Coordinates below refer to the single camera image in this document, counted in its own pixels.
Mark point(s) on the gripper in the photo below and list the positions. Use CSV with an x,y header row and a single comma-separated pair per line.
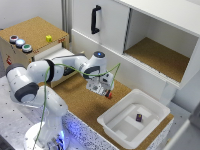
x,y
100,84

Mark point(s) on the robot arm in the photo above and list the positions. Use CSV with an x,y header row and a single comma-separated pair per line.
x,y
36,71

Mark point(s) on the purple block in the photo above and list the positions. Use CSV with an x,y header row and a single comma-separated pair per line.
x,y
139,117

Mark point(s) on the yellow block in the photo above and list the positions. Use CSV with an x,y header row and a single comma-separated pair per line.
x,y
49,38

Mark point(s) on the white plastic box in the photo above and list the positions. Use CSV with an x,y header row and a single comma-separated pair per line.
x,y
115,125

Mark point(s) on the wooden drawer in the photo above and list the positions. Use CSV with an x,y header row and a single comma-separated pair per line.
x,y
56,53

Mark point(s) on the white sliding door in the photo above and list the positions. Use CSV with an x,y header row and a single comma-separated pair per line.
x,y
111,25

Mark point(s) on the green button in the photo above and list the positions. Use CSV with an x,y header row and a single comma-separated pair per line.
x,y
26,48

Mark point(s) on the wooden drawer box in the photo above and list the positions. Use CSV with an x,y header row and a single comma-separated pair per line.
x,y
33,30

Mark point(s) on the blue button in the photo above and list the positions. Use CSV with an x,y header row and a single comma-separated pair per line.
x,y
20,43

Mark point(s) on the white cabinet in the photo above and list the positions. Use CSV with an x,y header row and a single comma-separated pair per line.
x,y
166,15

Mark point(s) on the red button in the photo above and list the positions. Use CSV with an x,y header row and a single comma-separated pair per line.
x,y
13,38

